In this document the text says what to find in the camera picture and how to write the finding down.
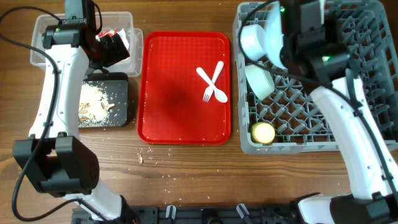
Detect light blue food bowl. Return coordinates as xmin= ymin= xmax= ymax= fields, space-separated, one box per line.
xmin=240 ymin=24 xmax=267 ymax=61

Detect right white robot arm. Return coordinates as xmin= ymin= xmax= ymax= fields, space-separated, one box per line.
xmin=237 ymin=1 xmax=397 ymax=223

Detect grey dishwasher rack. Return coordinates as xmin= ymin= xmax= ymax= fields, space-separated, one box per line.
xmin=233 ymin=1 xmax=397 ymax=154

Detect yellow plastic cup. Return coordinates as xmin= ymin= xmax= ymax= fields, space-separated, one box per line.
xmin=251 ymin=122 xmax=275 ymax=144

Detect white plastic fork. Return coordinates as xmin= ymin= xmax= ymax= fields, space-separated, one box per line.
xmin=203 ymin=61 xmax=224 ymax=102

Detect light blue plate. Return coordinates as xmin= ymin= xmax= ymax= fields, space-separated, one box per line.
xmin=264 ymin=1 xmax=287 ymax=70

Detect red snack wrapper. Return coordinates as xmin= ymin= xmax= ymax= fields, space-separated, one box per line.
xmin=98 ymin=29 xmax=118 ymax=38

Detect green bowl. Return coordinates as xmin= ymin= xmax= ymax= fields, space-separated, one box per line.
xmin=244 ymin=65 xmax=275 ymax=100

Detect black waste tray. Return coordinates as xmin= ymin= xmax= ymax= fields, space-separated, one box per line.
xmin=79 ymin=72 xmax=129 ymax=128

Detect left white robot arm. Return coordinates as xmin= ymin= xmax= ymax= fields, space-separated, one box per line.
xmin=12 ymin=1 xmax=138 ymax=223

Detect red serving tray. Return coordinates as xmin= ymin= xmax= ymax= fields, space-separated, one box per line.
xmin=136 ymin=31 xmax=231 ymax=145

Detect clear plastic waste bin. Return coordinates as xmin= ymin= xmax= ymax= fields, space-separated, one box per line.
xmin=31 ymin=11 xmax=144 ymax=77

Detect food scraps and rice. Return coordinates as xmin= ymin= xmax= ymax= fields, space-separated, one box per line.
xmin=78 ymin=82 xmax=116 ymax=128

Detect white plastic spoon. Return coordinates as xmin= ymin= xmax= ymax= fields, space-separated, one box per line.
xmin=196 ymin=67 xmax=228 ymax=103

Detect nut shell on table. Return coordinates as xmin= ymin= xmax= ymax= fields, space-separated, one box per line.
xmin=138 ymin=154 xmax=144 ymax=164

